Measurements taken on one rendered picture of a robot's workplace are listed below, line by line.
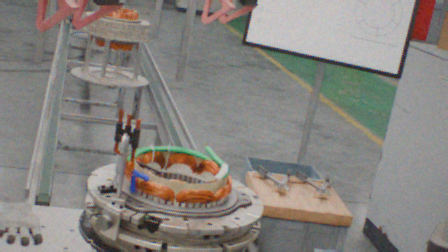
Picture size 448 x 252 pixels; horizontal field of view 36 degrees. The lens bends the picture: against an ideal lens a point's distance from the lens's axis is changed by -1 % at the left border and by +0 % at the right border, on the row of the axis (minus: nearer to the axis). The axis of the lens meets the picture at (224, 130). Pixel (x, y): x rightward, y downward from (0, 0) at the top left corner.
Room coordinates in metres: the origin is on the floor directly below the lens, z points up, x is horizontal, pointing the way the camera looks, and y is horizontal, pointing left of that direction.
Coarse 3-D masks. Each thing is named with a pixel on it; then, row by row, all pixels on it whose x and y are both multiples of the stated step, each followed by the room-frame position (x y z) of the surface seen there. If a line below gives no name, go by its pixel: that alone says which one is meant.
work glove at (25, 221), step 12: (12, 204) 1.67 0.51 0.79; (24, 204) 1.68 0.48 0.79; (0, 216) 1.57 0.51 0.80; (12, 216) 1.57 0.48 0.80; (24, 216) 1.58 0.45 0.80; (36, 216) 1.61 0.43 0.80; (0, 228) 1.51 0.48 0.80; (12, 228) 1.51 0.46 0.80; (24, 228) 1.52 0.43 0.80; (36, 228) 1.53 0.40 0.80; (12, 240) 1.47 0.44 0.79; (24, 240) 1.47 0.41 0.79; (36, 240) 1.49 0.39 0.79
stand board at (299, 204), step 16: (256, 192) 1.34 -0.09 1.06; (272, 192) 1.35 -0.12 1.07; (288, 192) 1.37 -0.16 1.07; (304, 192) 1.39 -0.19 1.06; (272, 208) 1.28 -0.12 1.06; (288, 208) 1.28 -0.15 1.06; (304, 208) 1.30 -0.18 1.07; (320, 208) 1.31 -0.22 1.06; (336, 208) 1.33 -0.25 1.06; (336, 224) 1.30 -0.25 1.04
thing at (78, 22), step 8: (80, 0) 1.03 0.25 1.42; (88, 0) 1.04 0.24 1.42; (96, 0) 0.96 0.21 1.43; (104, 0) 0.97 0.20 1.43; (112, 0) 0.99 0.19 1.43; (120, 0) 1.02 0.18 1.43; (80, 8) 1.03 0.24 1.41; (104, 8) 1.02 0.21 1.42; (112, 8) 1.01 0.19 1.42; (120, 8) 1.03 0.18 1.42; (80, 16) 1.03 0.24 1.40; (88, 16) 1.02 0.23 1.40; (96, 16) 1.02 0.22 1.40; (80, 24) 1.03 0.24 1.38
